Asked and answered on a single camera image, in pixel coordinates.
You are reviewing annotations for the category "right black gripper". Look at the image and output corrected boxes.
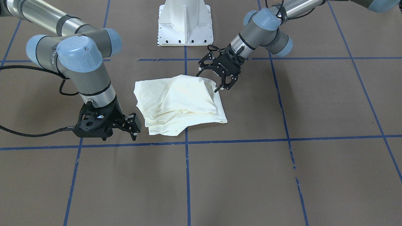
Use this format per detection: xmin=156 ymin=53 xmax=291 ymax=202
xmin=73 ymin=100 xmax=142 ymax=141

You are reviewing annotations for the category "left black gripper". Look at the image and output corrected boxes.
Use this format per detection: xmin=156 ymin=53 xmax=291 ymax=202
xmin=196 ymin=46 xmax=245 ymax=93

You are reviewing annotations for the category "cream long-sleeve cat shirt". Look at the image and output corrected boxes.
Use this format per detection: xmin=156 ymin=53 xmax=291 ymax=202
xmin=133 ymin=75 xmax=227 ymax=136

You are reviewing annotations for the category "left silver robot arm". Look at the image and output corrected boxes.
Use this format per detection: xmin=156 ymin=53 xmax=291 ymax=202
xmin=198 ymin=0 xmax=329 ymax=92

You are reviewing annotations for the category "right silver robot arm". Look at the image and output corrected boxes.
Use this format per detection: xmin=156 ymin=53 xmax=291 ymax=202
xmin=1 ymin=0 xmax=142 ymax=141

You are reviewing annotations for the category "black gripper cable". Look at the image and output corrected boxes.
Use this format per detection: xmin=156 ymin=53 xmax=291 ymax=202
xmin=0 ymin=65 xmax=79 ymax=138

